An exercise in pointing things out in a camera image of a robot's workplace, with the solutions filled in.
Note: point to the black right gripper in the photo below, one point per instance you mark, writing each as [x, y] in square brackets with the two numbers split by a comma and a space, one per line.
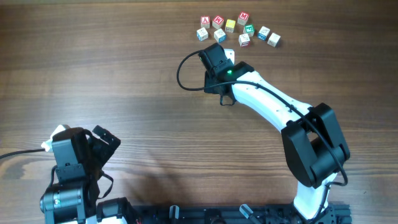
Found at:
[208, 79]

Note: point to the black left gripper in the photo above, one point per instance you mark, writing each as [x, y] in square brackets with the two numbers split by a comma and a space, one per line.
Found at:
[103, 152]

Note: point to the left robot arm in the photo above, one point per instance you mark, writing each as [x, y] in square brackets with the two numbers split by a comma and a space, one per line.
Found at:
[73, 195]

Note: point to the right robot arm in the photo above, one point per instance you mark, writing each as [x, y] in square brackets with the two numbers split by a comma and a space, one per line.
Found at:
[314, 145]

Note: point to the blue picture block centre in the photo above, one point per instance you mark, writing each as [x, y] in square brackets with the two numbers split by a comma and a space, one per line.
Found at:
[219, 35]

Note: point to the blue picture block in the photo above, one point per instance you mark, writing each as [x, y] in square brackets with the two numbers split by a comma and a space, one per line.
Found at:
[219, 35]
[202, 34]

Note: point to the red edged picture block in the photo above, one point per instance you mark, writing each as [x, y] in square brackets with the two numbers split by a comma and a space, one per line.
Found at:
[244, 40]

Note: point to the blue picture block far left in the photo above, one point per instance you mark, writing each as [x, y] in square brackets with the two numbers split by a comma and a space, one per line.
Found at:
[202, 34]

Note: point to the yellow wooden block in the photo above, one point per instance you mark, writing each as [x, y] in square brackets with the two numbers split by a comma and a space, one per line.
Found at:
[230, 25]

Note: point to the red letter W block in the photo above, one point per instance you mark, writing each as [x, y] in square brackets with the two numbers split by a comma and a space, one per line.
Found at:
[217, 22]

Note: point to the green letter block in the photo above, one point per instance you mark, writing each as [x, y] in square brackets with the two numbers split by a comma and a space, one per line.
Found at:
[249, 30]

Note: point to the red letter A block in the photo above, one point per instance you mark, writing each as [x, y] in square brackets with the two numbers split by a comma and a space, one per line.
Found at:
[205, 22]

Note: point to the red letter M block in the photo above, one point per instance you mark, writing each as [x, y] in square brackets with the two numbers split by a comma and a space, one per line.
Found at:
[243, 18]

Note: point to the blue block right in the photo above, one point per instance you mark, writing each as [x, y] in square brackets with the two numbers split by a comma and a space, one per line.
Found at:
[263, 33]

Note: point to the plain wooden block far right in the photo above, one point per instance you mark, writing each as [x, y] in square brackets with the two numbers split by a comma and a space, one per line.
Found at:
[273, 40]

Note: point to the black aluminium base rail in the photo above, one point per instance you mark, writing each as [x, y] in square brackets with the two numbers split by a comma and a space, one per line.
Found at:
[269, 214]

